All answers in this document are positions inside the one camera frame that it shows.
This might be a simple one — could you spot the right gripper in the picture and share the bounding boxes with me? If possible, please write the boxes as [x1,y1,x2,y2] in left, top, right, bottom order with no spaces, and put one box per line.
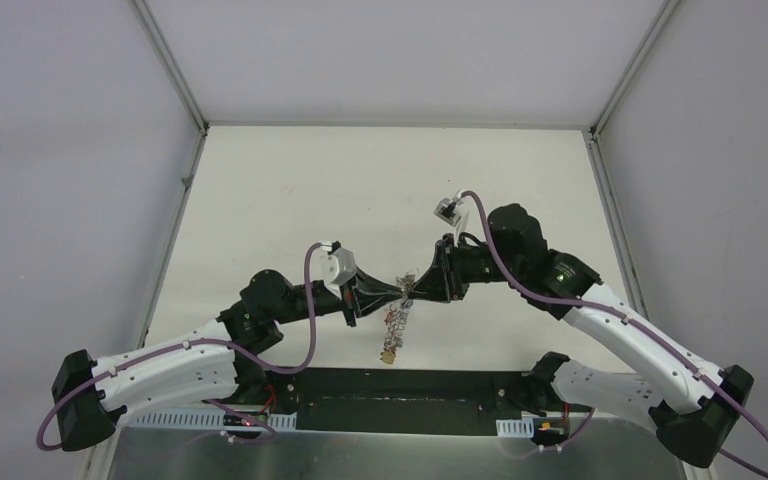
[407,233,522,303]

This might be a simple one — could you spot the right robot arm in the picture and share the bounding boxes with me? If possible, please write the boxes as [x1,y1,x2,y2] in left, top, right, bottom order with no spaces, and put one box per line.
[409,203,754,468]

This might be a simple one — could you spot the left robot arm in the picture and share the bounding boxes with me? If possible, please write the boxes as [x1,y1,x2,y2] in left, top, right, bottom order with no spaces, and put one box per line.
[36,256,415,452]

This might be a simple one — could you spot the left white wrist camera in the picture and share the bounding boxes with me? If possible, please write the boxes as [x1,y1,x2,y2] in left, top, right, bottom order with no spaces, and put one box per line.
[318,242,358,299]

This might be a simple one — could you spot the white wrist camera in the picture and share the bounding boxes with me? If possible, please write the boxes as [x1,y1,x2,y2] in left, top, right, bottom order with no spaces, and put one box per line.
[433,195,469,230]
[318,242,358,299]

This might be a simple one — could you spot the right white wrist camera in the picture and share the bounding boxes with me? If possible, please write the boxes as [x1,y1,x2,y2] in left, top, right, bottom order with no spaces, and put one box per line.
[433,195,469,230]

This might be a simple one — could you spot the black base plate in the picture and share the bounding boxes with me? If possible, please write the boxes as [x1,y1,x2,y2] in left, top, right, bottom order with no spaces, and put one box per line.
[222,368,586,436]

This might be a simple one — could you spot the right white cable duct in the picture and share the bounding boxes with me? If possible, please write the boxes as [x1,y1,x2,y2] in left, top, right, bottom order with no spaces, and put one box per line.
[495,418,535,439]

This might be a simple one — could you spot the white cable duct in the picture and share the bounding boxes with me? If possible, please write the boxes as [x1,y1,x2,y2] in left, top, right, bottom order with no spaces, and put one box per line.
[127,407,298,432]
[495,418,535,439]

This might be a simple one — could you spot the aluminium frame rail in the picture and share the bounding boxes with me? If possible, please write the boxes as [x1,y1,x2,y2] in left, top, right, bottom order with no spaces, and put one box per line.
[100,362,698,420]

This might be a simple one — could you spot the left white cable duct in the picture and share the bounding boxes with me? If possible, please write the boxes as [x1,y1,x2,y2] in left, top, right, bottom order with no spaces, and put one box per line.
[127,407,298,432]

